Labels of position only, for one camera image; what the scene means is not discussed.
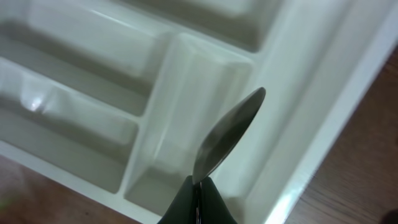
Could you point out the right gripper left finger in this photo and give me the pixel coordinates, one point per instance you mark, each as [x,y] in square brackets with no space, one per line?
[182,210]

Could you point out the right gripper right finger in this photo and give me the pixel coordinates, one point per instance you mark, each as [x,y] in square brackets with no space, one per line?
[213,208]

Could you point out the small teaspoon bowl up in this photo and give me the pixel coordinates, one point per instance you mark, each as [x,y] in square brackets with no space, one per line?
[225,135]

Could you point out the white plastic cutlery tray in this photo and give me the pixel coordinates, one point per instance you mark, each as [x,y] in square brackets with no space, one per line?
[113,98]

